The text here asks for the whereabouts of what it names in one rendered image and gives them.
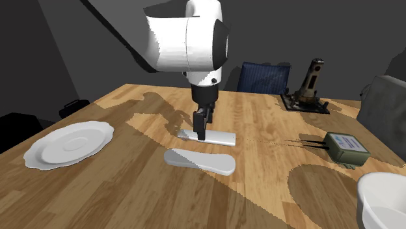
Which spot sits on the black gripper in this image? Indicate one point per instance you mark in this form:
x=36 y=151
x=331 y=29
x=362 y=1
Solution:
x=204 y=94

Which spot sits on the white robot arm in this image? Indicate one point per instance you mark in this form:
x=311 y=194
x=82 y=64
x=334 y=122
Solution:
x=177 y=41

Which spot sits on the white flat remote control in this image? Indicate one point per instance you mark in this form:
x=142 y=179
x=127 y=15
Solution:
x=219 y=138

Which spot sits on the white oblong flat dish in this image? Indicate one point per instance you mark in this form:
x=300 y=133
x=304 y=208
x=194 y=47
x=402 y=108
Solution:
x=206 y=161

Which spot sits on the blue chair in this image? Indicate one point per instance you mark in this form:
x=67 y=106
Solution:
x=263 y=78

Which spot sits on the wooden table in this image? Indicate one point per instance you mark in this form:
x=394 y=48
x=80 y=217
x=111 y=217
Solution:
x=133 y=193

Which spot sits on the power tool on black base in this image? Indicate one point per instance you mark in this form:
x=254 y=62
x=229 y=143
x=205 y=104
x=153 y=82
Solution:
x=309 y=87

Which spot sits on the white scalloped plate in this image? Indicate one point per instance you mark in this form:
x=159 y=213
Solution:
x=68 y=145

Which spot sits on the green box with black antennas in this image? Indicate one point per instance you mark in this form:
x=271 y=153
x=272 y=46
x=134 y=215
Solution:
x=347 y=148

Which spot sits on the grey upholstered chair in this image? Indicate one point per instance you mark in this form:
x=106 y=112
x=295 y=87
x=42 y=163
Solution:
x=385 y=111

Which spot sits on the white bowl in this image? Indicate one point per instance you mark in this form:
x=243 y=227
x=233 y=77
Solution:
x=380 y=196

